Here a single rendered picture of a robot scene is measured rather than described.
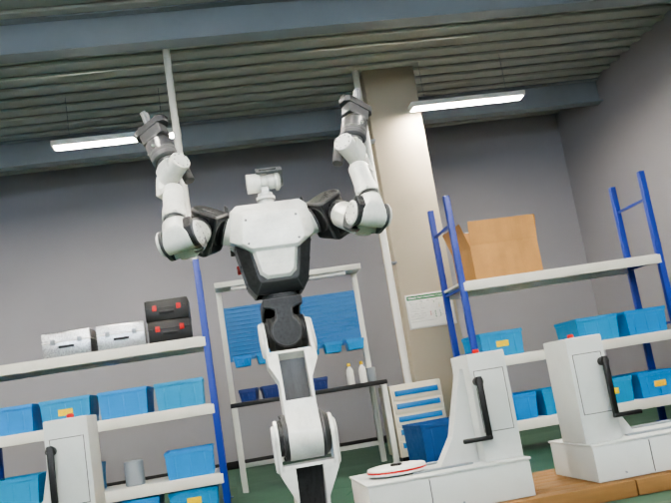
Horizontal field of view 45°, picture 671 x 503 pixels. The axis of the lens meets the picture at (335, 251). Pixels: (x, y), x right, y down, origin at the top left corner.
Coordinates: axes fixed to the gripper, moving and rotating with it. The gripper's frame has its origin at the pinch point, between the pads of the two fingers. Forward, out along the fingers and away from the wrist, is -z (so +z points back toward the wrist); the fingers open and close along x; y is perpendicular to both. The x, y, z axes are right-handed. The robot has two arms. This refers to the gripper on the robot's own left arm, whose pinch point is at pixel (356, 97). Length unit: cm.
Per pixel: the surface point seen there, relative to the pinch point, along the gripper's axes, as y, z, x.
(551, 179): 418, -468, -626
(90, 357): 422, -39, -63
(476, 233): 249, -180, -310
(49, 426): 203, 79, 16
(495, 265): 249, -156, -332
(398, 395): 361, -65, -324
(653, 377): 199, -82, -468
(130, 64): 427, -327, -38
